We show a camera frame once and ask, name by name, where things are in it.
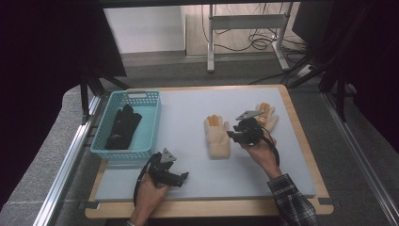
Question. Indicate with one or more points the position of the white cabinet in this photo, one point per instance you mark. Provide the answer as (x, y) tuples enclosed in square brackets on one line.
[(144, 28)]

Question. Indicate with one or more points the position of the black tripod stand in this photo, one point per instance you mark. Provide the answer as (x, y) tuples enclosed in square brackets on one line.
[(91, 84), (335, 72)]

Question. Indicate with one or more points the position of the white power strip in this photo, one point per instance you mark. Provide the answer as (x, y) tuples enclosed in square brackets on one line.
[(305, 70)]

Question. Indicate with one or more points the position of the white metal desk frame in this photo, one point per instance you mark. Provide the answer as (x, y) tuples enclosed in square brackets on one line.
[(247, 22)]

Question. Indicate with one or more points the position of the person's left hand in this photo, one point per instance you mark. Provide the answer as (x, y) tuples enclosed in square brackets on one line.
[(147, 196)]

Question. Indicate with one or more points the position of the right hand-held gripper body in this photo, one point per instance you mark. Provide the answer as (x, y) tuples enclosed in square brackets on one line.
[(251, 130)]

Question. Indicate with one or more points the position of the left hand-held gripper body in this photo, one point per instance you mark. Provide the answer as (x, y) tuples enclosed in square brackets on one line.
[(161, 172)]

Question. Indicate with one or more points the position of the teal plastic basket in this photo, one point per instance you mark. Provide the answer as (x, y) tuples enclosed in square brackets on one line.
[(147, 132)]

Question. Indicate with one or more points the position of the dark curtain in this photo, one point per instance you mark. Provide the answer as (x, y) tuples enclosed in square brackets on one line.
[(37, 78), (370, 62)]

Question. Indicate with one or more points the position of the grey foam mat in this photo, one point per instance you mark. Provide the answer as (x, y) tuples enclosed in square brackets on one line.
[(188, 175)]

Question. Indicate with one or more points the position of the person's right hand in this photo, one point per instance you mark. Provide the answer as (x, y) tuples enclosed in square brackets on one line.
[(265, 153)]

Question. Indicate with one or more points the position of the aluminium rail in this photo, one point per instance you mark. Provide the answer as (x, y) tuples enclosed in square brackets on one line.
[(360, 163), (62, 175)]

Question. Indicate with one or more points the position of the beige knit glove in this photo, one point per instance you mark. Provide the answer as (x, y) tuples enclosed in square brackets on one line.
[(218, 138), (268, 116)]

